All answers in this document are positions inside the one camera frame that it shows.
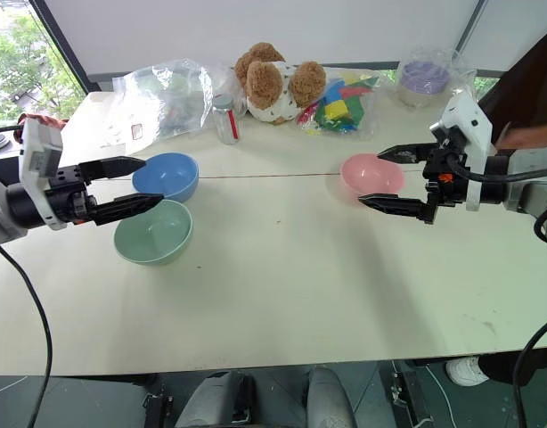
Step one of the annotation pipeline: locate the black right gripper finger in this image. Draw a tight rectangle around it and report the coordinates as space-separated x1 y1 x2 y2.
375 143 436 166
357 193 430 219

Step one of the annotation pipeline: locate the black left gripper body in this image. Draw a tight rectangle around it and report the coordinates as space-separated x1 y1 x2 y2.
46 164 99 226

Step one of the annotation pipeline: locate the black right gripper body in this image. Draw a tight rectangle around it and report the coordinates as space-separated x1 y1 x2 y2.
417 141 472 226

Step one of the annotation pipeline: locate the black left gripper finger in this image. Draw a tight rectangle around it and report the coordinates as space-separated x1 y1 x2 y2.
92 193 165 226
78 156 148 181

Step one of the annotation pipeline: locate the pink bowl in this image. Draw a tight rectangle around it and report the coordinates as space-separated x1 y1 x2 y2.
339 153 406 197

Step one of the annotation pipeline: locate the green bowl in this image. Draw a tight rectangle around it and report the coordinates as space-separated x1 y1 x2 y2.
113 199 194 267

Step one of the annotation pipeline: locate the blue bowl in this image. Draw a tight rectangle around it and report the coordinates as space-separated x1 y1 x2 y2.
131 152 200 203

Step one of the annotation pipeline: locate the red cloth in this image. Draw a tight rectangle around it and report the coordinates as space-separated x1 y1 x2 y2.
15 113 68 143

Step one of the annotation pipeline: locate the bagged purple and white container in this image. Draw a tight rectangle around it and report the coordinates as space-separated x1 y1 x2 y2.
388 45 478 111

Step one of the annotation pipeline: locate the bag of colourful blocks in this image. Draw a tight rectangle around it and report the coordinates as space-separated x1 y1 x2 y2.
295 72 382 142

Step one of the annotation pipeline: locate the clear plastic bag with items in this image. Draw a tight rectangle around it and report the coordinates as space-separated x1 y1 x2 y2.
111 57 215 141

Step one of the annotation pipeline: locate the clear jar with red label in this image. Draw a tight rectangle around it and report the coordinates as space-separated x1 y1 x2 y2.
211 94 241 146

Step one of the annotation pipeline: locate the brown and white plush toy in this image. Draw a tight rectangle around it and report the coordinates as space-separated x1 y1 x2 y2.
233 42 327 126

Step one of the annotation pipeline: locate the white sneaker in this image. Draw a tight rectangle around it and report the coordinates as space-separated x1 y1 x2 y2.
445 355 491 387

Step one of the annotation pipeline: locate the grey rounded robot leg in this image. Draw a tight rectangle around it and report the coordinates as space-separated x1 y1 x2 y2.
174 370 257 428
306 365 358 428

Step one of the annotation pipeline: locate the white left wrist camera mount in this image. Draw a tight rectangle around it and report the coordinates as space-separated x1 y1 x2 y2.
18 115 69 232

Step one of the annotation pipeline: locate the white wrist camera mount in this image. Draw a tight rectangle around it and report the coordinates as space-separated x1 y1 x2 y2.
429 87 495 212
18 115 69 232

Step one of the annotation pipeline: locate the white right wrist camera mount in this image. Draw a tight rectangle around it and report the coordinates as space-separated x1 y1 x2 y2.
429 87 495 212

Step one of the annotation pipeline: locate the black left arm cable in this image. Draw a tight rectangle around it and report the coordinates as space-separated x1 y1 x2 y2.
0 243 53 428

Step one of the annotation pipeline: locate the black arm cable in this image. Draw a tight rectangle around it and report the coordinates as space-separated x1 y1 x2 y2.
442 151 547 428
0 243 53 428

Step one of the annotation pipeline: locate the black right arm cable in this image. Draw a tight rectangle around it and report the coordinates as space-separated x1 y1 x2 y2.
442 151 547 428

